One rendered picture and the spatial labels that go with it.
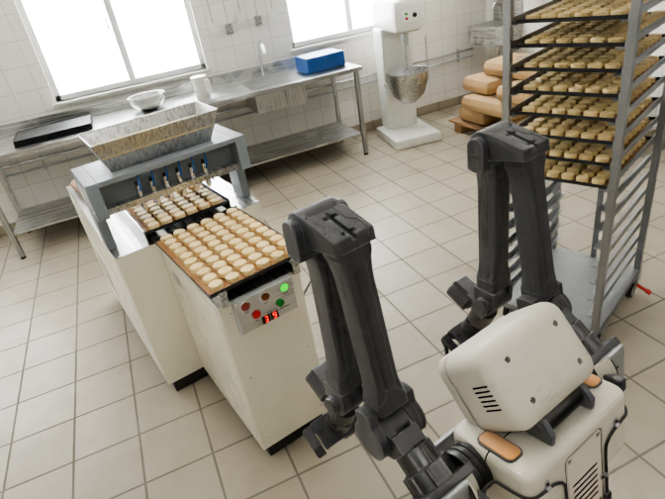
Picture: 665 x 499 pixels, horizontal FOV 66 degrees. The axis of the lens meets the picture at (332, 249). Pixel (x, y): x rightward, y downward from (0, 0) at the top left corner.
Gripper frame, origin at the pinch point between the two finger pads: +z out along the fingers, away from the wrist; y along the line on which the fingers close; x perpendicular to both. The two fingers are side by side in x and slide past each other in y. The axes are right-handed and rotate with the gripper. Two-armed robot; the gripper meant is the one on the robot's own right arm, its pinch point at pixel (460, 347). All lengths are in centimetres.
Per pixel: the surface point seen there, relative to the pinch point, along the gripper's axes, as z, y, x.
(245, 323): 42, 33, -59
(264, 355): 62, 28, -53
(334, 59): 149, -216, -318
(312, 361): 76, 10, -45
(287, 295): 40, 14, -60
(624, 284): 78, -151, 7
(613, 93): -20, -113, -39
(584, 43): -32, -109, -56
